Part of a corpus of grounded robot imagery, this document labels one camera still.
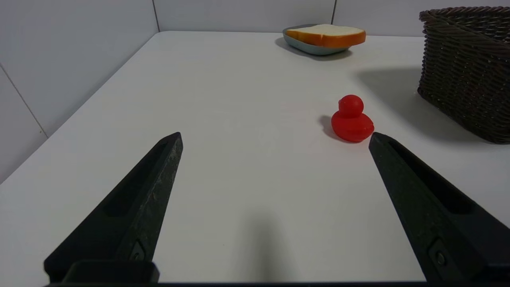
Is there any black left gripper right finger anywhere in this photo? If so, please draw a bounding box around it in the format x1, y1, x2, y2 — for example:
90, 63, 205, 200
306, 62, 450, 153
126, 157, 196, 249
368, 132, 510, 283

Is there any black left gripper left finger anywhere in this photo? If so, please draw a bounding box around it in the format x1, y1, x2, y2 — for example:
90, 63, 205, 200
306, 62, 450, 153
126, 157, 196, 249
44, 132, 184, 283

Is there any white bread slice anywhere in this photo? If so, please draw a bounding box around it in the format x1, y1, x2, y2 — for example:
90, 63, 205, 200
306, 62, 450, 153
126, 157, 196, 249
286, 24, 366, 48

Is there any brown wicker basket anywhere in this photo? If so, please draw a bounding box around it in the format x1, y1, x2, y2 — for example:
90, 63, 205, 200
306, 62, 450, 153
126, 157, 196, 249
417, 6, 510, 144

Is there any red rubber duck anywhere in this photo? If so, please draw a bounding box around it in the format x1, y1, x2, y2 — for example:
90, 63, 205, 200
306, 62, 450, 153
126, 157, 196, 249
331, 94, 375, 143

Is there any grey oval plate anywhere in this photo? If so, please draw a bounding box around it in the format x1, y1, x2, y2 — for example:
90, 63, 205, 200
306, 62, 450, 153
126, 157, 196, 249
282, 25, 353, 56

